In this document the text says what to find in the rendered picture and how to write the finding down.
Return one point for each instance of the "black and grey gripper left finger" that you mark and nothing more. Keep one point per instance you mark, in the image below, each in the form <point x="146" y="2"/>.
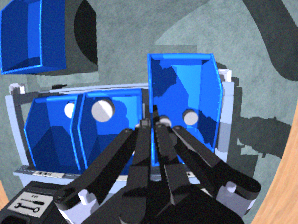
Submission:
<point x="81" y="197"/>

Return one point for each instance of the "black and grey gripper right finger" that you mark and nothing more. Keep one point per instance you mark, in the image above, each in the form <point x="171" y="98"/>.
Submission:
<point x="230" y="187"/>

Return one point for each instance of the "grey low shelf rack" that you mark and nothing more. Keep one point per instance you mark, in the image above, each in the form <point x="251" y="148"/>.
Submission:
<point x="27" y="170"/>

